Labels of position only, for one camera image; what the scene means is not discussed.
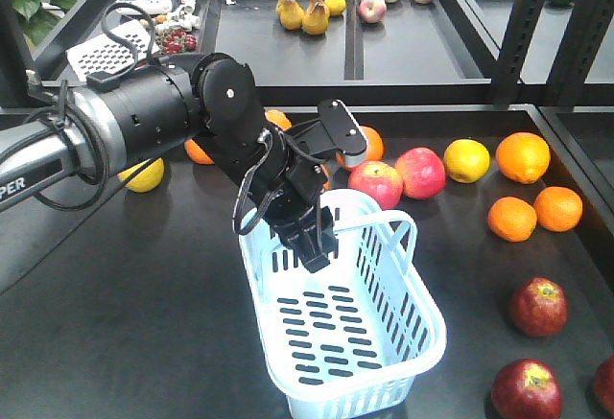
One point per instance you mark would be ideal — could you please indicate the yellow round citrus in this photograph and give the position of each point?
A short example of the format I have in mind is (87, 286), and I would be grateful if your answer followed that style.
(466, 160)

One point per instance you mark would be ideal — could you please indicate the brown pear left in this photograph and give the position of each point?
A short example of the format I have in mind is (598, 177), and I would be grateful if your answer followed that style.
(290, 14)

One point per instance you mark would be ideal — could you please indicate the dark red apple left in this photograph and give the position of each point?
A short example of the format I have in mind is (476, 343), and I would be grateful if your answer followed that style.
(527, 388)

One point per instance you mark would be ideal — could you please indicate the pink red apple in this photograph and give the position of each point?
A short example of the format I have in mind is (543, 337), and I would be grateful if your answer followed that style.
(380, 181)
(422, 172)

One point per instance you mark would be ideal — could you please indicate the brown pear middle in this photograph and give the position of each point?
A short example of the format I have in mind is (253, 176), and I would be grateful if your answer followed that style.
(316, 18)

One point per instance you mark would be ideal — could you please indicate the pink red apple left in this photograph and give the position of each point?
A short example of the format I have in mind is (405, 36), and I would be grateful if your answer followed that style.
(380, 181)

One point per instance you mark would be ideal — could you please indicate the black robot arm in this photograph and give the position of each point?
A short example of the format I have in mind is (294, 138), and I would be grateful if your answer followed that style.
(114, 123)

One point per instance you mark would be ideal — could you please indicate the yellow apple front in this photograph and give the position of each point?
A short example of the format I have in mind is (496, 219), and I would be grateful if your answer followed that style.
(143, 177)

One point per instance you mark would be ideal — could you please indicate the black wooden display stand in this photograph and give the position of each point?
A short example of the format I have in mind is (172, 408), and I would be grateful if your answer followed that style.
(180, 303)

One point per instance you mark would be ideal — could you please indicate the small orange lower right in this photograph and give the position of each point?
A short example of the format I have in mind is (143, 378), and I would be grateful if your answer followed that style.
(558, 209)

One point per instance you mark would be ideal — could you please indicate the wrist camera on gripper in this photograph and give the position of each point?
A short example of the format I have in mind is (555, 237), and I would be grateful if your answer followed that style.
(334, 131)

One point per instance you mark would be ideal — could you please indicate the black upper tray shelf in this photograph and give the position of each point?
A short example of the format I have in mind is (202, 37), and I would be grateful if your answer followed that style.
(445, 52)

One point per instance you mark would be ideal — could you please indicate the pink red apple right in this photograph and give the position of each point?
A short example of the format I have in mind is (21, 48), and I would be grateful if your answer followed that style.
(422, 172)

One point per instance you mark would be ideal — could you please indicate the small orange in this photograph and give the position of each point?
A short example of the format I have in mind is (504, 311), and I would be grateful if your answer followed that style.
(512, 219)
(558, 209)

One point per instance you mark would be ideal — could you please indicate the dark red apple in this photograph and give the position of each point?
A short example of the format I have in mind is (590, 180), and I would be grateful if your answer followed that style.
(527, 388)
(602, 385)
(539, 308)

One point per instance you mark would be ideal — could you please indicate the white perforated grater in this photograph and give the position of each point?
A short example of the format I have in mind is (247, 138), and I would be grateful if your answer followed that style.
(101, 54)

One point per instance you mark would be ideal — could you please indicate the dark red apple upper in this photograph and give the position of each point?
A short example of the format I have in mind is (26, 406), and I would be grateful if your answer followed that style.
(539, 308)

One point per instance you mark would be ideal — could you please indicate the small orange lower left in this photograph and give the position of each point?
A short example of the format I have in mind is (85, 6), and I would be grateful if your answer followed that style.
(512, 219)

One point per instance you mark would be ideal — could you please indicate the white electronic scale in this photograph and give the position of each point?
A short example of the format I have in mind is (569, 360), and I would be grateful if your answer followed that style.
(152, 7)

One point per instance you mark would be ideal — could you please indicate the large orange far right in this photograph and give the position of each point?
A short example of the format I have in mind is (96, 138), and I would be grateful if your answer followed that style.
(523, 157)

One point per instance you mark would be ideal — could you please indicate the knobbed orange leftmost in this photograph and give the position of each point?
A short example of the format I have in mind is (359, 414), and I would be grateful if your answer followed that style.
(196, 153)

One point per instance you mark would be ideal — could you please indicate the orange behind apples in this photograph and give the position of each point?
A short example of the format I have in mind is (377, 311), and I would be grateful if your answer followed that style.
(375, 148)

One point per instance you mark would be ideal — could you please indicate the dark red apple right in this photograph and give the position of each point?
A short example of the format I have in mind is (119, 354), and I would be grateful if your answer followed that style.
(602, 385)

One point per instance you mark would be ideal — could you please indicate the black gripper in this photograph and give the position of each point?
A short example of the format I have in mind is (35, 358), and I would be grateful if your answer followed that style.
(297, 217)

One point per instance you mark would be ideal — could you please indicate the light blue plastic basket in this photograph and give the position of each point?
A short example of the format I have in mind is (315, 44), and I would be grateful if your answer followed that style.
(350, 339)

